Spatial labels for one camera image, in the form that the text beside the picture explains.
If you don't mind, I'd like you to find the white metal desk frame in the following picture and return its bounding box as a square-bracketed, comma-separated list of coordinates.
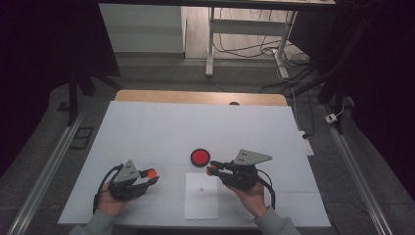
[205, 7, 299, 80]

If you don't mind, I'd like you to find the person's right hand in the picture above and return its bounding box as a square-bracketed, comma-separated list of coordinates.
[226, 180, 269, 219]

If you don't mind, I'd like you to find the black metal stand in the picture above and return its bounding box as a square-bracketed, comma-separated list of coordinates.
[67, 63, 125, 127]
[293, 16, 376, 135]

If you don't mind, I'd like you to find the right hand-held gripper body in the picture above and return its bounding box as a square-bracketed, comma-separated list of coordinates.
[222, 149, 274, 190]

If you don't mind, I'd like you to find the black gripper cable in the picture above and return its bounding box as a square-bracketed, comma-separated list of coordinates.
[255, 169, 277, 211]
[92, 164, 125, 214]

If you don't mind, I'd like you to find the white paper sheet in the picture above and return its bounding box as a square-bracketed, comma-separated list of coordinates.
[183, 171, 219, 220]

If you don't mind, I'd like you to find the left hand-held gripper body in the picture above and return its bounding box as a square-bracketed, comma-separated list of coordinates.
[107, 160, 147, 202]

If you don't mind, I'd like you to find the white cabinet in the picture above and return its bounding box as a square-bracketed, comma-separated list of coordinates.
[98, 3, 187, 54]

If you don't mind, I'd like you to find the person's left hand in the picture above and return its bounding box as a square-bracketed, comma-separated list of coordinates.
[96, 181, 134, 217]

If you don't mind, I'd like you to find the black floor socket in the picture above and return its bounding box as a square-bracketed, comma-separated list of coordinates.
[69, 126, 95, 151]

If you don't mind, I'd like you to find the bundle of black floor cables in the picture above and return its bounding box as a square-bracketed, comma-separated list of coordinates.
[213, 8, 316, 94]

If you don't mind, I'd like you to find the round red ink pad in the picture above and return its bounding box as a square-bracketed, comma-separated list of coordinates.
[190, 148, 211, 168]

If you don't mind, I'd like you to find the aluminium floor rail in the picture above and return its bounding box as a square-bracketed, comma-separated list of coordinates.
[6, 107, 86, 235]
[321, 104, 394, 235]

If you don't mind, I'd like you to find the black curtain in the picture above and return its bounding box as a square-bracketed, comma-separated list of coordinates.
[0, 0, 121, 177]
[290, 0, 415, 190]

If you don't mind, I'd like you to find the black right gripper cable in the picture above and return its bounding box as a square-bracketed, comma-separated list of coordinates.
[255, 169, 277, 211]

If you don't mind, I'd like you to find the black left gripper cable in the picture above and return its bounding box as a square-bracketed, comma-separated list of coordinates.
[92, 164, 125, 214]

